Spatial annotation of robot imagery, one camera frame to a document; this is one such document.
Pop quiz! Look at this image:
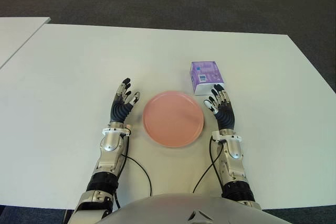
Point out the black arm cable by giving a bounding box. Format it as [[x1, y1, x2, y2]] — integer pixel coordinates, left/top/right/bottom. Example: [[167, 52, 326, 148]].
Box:
[[114, 134, 153, 209], [193, 136, 224, 196]]

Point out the silver robot torso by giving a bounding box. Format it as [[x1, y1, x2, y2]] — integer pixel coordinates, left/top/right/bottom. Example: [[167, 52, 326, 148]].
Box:
[[96, 194, 281, 224]]

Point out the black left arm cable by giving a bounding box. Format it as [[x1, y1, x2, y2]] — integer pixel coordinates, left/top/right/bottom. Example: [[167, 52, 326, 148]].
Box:
[[114, 134, 153, 209]]

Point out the white adjacent table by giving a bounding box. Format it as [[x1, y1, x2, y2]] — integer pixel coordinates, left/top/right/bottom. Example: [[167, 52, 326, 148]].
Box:
[[0, 17, 51, 70]]

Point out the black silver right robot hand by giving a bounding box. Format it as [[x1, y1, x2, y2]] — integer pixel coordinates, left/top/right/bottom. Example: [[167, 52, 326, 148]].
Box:
[[203, 83, 236, 131]]

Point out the purple tissue paper pack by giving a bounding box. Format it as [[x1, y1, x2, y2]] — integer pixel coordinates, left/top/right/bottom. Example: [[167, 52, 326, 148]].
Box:
[[189, 60, 226, 96]]

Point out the pink round plate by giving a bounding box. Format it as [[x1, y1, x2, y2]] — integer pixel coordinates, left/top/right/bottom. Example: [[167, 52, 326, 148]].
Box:
[[142, 90, 205, 148]]

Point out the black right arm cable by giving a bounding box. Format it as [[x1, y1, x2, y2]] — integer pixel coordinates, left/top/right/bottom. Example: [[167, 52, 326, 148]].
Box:
[[193, 136, 224, 196]]

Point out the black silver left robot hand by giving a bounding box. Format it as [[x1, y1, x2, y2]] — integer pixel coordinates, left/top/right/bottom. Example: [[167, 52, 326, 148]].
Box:
[[109, 77, 142, 124]]

